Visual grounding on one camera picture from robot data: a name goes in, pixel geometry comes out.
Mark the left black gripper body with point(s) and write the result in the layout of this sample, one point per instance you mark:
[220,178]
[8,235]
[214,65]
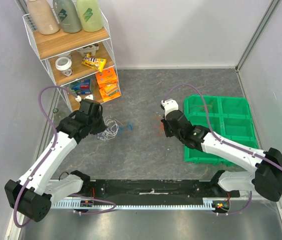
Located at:
[98,125]

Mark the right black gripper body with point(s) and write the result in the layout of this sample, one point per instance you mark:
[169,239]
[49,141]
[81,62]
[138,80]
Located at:
[167,127]

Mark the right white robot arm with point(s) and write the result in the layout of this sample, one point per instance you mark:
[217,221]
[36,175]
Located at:
[262,169]

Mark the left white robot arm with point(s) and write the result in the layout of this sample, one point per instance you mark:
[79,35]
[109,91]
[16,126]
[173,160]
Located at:
[32,194]

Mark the lower orange snack box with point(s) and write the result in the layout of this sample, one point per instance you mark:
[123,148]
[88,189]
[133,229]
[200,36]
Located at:
[109,92]

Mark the orange snack box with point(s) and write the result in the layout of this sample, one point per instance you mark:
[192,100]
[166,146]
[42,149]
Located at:
[108,76]
[109,92]

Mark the blue snack package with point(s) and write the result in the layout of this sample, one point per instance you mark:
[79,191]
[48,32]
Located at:
[81,87]

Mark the top orange snack box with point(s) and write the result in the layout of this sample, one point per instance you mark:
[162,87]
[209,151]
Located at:
[108,76]

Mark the green compartment bin tray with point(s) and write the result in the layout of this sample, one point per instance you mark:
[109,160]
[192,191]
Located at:
[229,117]

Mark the yellow candy bag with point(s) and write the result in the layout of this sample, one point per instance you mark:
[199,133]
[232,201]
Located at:
[97,64]

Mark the white lidded paper cup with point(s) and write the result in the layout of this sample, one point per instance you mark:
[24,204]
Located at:
[64,65]

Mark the chobani yogurt pack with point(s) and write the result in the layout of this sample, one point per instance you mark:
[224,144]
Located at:
[90,49]

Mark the light green bottle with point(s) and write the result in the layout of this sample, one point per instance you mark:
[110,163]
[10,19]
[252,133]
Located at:
[90,15]

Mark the beige bottle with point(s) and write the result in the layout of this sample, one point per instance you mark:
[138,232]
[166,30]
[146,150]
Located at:
[43,16]

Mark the grey green bottle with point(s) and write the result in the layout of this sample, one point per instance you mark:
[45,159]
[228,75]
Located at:
[67,15]

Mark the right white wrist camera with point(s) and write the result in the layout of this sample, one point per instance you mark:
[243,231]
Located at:
[169,106]

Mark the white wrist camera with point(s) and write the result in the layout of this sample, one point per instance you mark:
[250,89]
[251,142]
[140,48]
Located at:
[79,98]
[169,106]

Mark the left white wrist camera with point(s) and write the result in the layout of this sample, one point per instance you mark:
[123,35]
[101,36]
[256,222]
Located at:
[79,98]

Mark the white wire wooden shelf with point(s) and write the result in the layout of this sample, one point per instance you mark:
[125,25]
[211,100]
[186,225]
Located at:
[48,47]

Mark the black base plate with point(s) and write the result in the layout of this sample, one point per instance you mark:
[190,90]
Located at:
[188,187]

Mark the grey slotted cable duct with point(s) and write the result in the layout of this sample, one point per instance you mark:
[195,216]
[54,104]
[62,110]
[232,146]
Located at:
[76,203]

